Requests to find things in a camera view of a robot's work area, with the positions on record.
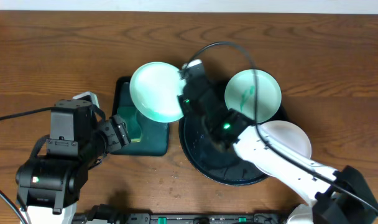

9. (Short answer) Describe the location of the mint plate with green smear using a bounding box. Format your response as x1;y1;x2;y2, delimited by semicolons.
224;69;282;123

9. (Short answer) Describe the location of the black rectangular water tray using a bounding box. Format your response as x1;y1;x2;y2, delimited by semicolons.
113;77;169;156

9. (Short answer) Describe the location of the round black serving tray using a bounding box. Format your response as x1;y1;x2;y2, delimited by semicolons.
178;113;268;186

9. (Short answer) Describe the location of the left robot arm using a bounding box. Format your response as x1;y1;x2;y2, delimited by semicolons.
16;111;131;223

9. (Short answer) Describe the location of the white plate with green smear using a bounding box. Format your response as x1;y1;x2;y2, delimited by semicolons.
255;120;312;177

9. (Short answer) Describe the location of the green yellow sponge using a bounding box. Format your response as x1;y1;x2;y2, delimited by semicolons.
117;106;142;142

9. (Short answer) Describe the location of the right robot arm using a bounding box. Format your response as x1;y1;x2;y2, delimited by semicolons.
178;70;378;223

